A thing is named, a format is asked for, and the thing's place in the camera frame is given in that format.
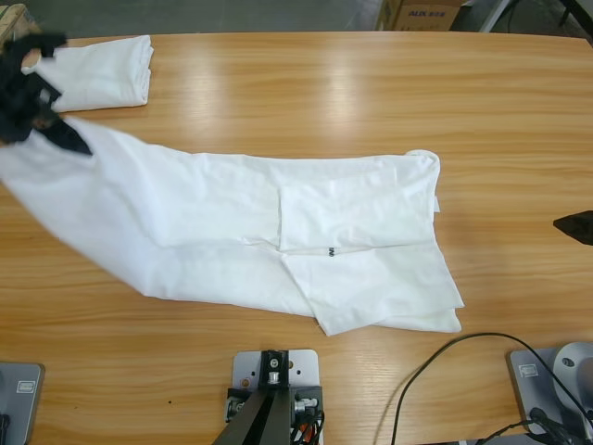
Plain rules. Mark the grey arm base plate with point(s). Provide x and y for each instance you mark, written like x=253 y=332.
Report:
x=18 y=403
x=533 y=380

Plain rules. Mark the white t-shirt with black logo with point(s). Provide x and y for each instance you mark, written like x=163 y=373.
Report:
x=231 y=208

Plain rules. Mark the cardboard box with blue print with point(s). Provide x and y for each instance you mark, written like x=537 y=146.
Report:
x=421 y=18

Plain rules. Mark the wooden crate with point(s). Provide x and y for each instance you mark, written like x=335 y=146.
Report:
x=18 y=21

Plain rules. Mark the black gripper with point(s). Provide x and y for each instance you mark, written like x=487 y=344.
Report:
x=21 y=102

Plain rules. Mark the white metal frame bar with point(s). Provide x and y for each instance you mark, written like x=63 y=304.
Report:
x=495 y=16

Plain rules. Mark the folded plain white t-shirt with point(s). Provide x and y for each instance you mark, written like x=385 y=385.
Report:
x=111 y=74

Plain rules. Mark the white mounting plate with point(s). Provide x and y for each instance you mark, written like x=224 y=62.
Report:
x=303 y=366

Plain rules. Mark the black tripod leg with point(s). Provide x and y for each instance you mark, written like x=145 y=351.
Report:
x=581 y=26

